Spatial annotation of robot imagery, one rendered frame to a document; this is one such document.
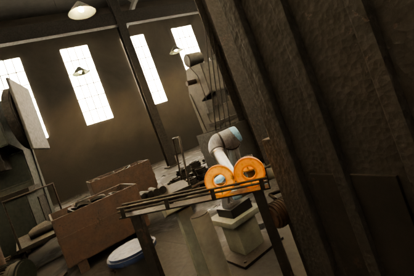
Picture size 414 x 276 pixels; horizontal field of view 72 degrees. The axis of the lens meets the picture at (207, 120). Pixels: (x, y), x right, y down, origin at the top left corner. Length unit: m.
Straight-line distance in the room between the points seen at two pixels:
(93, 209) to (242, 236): 1.78
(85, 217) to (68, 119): 9.97
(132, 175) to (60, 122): 8.40
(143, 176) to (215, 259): 3.46
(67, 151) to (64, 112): 1.62
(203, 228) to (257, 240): 0.67
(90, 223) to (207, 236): 1.89
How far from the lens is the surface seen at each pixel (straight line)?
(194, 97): 7.55
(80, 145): 13.02
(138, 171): 5.09
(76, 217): 3.40
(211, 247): 1.80
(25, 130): 5.80
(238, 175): 1.44
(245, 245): 2.25
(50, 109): 13.26
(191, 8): 11.33
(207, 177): 1.46
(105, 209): 3.43
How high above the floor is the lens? 1.03
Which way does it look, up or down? level
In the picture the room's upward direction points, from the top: 20 degrees counter-clockwise
